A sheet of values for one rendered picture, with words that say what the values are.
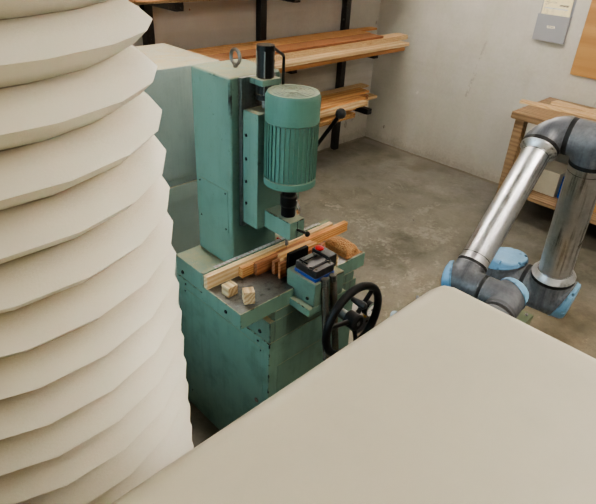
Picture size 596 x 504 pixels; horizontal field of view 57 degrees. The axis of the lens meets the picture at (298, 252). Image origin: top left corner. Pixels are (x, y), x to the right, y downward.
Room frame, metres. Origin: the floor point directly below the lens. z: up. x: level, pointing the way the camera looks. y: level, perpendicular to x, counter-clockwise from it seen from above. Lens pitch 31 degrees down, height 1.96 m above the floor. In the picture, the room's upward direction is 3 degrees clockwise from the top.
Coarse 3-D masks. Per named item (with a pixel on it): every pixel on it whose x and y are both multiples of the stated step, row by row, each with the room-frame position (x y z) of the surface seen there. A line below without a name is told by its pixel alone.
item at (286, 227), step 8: (272, 208) 1.75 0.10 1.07; (280, 208) 1.76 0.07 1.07; (272, 216) 1.71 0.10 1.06; (280, 216) 1.69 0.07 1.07; (296, 216) 1.70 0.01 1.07; (264, 224) 1.74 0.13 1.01; (272, 224) 1.71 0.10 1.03; (280, 224) 1.68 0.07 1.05; (288, 224) 1.65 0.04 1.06; (296, 224) 1.67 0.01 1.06; (280, 232) 1.68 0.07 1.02; (288, 232) 1.65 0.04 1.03; (296, 232) 1.67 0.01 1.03
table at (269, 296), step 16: (240, 288) 1.49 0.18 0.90; (256, 288) 1.49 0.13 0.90; (272, 288) 1.50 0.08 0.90; (288, 288) 1.50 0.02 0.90; (208, 304) 1.47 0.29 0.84; (224, 304) 1.40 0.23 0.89; (240, 304) 1.40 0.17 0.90; (256, 304) 1.40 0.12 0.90; (272, 304) 1.44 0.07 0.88; (288, 304) 1.49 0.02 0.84; (304, 304) 1.46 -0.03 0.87; (320, 304) 1.46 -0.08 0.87; (240, 320) 1.34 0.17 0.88; (256, 320) 1.39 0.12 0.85
